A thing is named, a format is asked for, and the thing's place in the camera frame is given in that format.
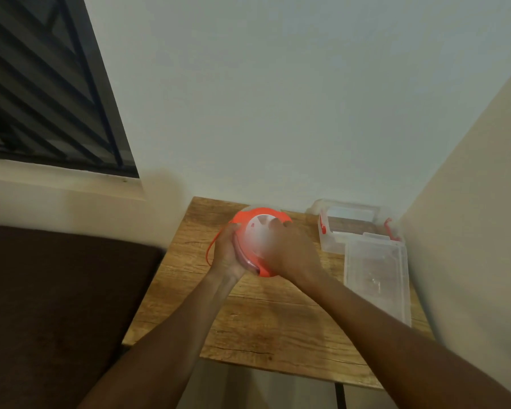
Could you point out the person's left hand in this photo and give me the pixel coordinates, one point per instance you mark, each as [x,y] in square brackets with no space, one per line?
[227,254]

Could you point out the person's right hand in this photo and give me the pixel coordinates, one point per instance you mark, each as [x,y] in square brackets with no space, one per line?
[291,251]

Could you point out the person's right fingers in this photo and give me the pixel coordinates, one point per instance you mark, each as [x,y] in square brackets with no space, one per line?
[279,229]

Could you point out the person's left fingers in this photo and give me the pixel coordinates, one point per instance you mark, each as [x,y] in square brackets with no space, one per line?
[234,229]

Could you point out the orange plastic chopper lid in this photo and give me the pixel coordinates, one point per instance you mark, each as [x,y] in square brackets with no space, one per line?
[260,238]

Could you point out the person's right forearm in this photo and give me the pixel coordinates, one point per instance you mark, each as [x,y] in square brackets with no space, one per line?
[404,345]

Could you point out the person's left forearm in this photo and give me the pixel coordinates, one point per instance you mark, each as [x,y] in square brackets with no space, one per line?
[162,340]

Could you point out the clear plastic storage box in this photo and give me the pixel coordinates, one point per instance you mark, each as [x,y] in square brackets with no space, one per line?
[352,227]

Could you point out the wooden table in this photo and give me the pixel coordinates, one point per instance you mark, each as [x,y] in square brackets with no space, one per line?
[247,310]

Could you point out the clear plastic box lid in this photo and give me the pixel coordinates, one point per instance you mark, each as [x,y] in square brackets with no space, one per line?
[377,276]

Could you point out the dark brown mattress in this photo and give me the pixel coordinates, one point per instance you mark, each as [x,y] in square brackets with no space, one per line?
[55,319]

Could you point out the dark louvred window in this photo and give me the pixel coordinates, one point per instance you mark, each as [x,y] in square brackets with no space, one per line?
[47,80]

